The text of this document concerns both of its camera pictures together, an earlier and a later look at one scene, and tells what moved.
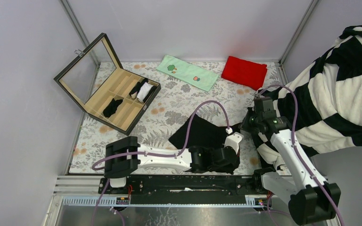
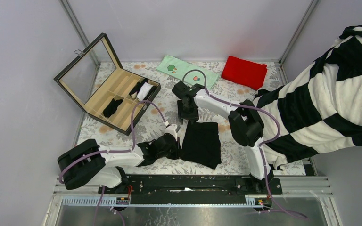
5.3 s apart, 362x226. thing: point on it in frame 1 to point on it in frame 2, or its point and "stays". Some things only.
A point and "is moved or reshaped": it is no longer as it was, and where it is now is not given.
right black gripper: (244, 125) to (193, 117)
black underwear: (111, 108) stays
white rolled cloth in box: (144, 89) stays
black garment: (204, 133) is moved or reshaped
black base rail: (198, 190) stays
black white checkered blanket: (337, 104) stays
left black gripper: (230, 167) to (177, 151)
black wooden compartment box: (96, 80) stays
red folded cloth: (250, 74) stays
